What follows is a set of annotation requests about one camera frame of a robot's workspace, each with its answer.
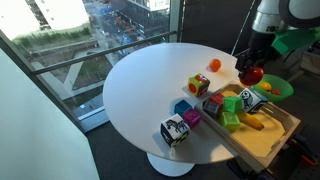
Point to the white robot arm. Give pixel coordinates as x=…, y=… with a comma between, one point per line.
x=280, y=26

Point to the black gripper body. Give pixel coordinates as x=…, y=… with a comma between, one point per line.
x=247, y=59

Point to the red toy apple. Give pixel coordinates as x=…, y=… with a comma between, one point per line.
x=252, y=76

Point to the black yellow checkered soft cube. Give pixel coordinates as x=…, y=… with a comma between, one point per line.
x=174, y=130

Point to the window handrail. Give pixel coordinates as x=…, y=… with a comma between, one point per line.
x=100, y=53

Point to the small red toy fruit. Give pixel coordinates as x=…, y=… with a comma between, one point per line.
x=275, y=92

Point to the orange toy fruit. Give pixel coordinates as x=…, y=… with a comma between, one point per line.
x=214, y=65

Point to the yellow toy lemon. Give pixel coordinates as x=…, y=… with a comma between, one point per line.
x=265, y=86

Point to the multicolour patterned soft cube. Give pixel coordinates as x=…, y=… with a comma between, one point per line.
x=198, y=84

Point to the wooden tray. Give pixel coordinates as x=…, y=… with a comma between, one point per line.
x=257, y=147

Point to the blue number four soft cube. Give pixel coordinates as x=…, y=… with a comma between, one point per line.
x=253, y=101

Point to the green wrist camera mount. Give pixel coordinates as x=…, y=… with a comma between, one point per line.
x=291, y=40

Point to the magenta block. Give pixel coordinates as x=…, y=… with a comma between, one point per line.
x=191, y=117

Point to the green plastic bowl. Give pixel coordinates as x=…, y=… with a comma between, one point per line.
x=277, y=83

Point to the teal blue block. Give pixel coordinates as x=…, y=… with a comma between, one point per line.
x=181, y=107

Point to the red block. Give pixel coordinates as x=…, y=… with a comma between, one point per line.
x=217, y=98

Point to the lime green block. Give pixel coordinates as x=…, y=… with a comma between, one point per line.
x=230, y=121

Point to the yellow toy banana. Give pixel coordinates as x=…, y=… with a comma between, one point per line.
x=250, y=121

